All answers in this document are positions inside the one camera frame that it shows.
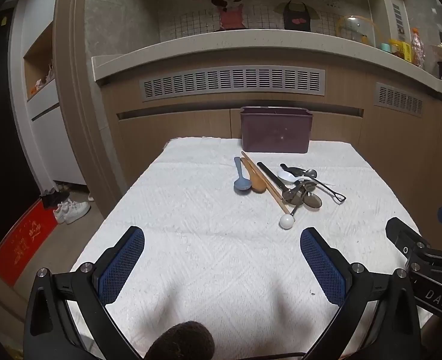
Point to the wooden wall niche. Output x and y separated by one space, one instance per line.
41 56

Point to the white textured cloth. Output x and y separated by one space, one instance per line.
206 213

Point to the red floor mat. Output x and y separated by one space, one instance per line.
22 243

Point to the black door with stickers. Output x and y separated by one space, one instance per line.
0 120

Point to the black shoes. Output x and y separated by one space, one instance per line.
52 197

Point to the wooden spoon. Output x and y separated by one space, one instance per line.
258 184

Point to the small grey vent grille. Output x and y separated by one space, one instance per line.
399 99

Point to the purple utensil holder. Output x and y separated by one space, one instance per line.
275 133

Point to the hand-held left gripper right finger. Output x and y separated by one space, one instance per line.
324 266

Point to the cartoon wall poster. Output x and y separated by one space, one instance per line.
228 11

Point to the pale stone counter ledge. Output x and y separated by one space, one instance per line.
243 50

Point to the white ball-head utensil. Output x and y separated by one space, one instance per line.
286 221

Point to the black chopstick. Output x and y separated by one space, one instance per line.
268 172

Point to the yellow box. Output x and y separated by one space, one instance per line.
404 50

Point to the wooden chopstick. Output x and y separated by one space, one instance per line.
269 191

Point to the teal cup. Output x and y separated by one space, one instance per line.
385 47

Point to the clear dome cover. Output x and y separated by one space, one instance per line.
356 30

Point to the black shovel-shaped spoon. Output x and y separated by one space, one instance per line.
339 197

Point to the white ceramic spoon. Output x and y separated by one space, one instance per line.
285 175

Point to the long grey vent grille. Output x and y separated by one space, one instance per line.
232 82

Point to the orange-capped bottle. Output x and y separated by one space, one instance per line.
417 50

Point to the wooden cabinet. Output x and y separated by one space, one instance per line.
168 127

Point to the blue spoon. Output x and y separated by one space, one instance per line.
242 185

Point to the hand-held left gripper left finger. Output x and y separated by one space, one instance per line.
125 262

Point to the dark fuzzy ball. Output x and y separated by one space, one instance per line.
179 341

